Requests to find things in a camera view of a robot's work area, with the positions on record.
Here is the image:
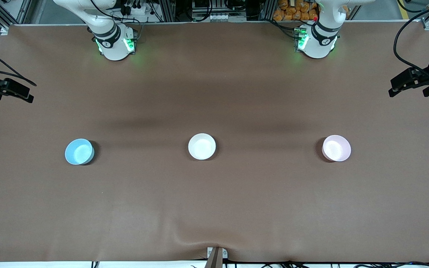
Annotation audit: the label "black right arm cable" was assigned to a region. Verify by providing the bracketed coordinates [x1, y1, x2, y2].
[0, 42, 37, 87]

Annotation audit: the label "orange packaged goods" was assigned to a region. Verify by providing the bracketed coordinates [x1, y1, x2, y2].
[273, 0, 321, 22]

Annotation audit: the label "white bowl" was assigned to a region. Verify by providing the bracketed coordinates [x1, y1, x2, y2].
[188, 133, 216, 160]

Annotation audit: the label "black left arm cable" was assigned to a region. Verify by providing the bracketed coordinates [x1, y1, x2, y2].
[393, 0, 429, 80]

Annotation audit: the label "black equipment rack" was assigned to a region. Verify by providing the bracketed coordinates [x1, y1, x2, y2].
[191, 0, 250, 21]

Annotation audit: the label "brown table mat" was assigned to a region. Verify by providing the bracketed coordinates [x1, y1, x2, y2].
[0, 20, 429, 263]

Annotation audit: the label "white power strip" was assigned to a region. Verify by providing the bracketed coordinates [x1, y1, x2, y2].
[120, 0, 153, 17]

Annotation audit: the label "blue bowl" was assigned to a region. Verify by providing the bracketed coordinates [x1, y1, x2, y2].
[65, 138, 95, 165]

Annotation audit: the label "brown flat bar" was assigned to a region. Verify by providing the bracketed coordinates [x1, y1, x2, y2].
[204, 249, 223, 268]

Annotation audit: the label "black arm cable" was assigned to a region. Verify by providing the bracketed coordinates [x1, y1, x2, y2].
[393, 0, 429, 80]
[0, 42, 37, 87]

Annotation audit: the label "pink bowl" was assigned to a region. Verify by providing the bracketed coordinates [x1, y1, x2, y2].
[322, 135, 352, 162]

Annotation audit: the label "grey metal bracket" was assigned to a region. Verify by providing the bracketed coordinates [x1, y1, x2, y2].
[207, 247, 228, 260]

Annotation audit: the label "white connector block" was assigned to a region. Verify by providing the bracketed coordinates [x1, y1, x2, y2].
[207, 13, 234, 22]

